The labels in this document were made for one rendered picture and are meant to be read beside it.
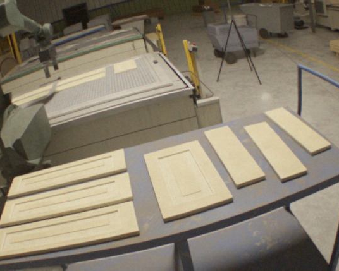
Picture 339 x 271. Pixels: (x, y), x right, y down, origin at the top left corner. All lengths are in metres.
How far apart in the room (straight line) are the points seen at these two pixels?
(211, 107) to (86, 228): 2.22
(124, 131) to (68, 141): 0.53
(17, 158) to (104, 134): 1.07
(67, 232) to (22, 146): 1.19
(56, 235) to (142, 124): 2.02
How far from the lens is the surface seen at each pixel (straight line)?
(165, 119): 3.15
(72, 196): 1.48
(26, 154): 2.39
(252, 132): 1.64
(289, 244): 2.07
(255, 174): 1.34
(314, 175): 1.35
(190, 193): 1.29
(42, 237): 1.33
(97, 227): 1.26
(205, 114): 3.24
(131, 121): 3.11
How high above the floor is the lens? 1.82
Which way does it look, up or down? 26 degrees down
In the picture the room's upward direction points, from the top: 13 degrees counter-clockwise
